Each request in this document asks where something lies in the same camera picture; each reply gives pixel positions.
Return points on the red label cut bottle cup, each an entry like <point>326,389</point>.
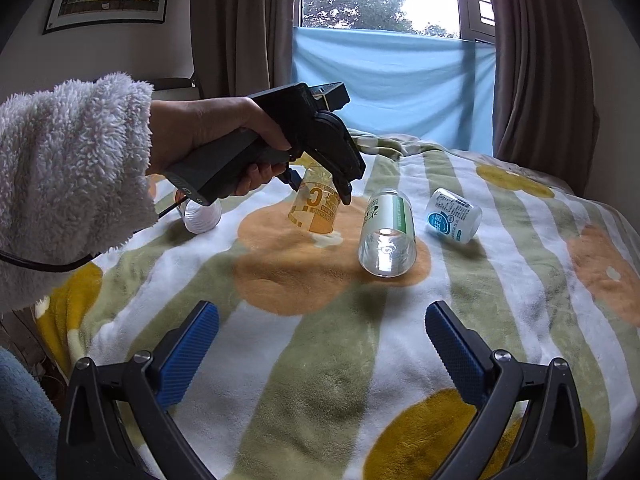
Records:
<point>196,218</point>

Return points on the blue label cut bottle cup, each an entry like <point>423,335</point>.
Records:
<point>450,215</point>

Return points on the left brown curtain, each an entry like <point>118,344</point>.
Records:
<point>242,46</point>

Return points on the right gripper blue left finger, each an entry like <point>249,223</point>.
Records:
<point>93,442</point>

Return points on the window shutter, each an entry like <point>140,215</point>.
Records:
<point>477,20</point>

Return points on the person's left hand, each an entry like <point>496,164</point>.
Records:
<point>177,127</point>

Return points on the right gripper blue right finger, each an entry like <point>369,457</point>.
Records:
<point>551,442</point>

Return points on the orange label clear cup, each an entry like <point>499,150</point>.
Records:
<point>316,202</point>

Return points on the right brown curtain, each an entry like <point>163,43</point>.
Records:
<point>544,113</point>

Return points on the floral striped fleece blanket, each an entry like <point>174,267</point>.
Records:
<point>321,370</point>

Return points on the grey headboard shelf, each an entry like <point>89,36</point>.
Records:
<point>174,89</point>

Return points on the light blue hanging sheet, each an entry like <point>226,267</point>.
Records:
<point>436,89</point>

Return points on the green label cut bottle cup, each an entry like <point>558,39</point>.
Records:
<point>387,246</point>

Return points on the brown curtain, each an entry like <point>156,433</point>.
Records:
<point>544,113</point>
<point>242,46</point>

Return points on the white fleece sleeve forearm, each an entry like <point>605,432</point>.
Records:
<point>73,162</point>

